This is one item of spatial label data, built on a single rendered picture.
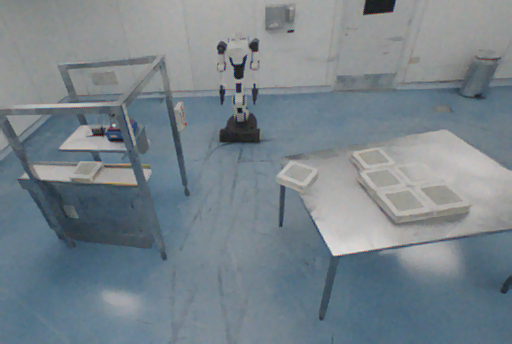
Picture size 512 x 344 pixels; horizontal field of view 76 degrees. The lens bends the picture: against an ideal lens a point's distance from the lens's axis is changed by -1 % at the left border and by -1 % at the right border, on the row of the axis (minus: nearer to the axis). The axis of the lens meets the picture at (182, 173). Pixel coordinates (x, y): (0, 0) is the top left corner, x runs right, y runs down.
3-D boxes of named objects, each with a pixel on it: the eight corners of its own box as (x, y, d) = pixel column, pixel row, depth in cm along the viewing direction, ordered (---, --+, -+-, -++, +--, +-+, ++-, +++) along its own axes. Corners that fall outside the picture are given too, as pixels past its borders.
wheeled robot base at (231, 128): (227, 121, 520) (226, 102, 500) (260, 120, 505) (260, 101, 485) (222, 142, 472) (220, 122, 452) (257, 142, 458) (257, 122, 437)
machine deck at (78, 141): (144, 128, 271) (143, 124, 268) (127, 154, 243) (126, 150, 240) (82, 129, 289) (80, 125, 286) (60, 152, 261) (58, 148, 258)
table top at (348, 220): (444, 132, 282) (445, 129, 280) (577, 221, 195) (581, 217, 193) (278, 160, 287) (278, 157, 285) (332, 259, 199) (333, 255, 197)
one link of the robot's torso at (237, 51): (227, 61, 444) (226, 35, 423) (252, 60, 434) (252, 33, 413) (224, 69, 422) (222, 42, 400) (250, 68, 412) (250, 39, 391)
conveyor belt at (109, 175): (152, 173, 295) (151, 169, 292) (142, 191, 276) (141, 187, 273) (34, 168, 334) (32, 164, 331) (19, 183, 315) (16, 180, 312)
